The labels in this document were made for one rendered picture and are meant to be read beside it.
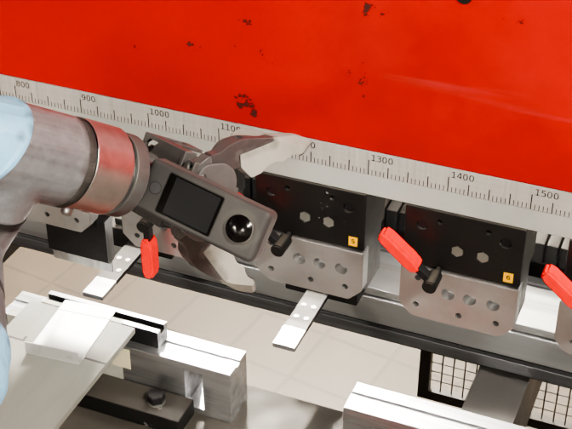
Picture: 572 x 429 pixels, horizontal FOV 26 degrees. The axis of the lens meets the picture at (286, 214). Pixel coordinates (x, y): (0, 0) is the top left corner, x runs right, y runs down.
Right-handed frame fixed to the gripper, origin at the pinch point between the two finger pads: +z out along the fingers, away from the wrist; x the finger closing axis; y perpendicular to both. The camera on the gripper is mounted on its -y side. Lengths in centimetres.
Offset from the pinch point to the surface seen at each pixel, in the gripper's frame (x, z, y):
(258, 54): -13.3, 17.1, 30.2
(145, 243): 16, 23, 45
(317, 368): 59, 165, 126
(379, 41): -19.5, 21.1, 16.4
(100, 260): 23, 29, 60
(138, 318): 30, 38, 57
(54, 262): 66, 137, 212
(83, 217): 17, 21, 57
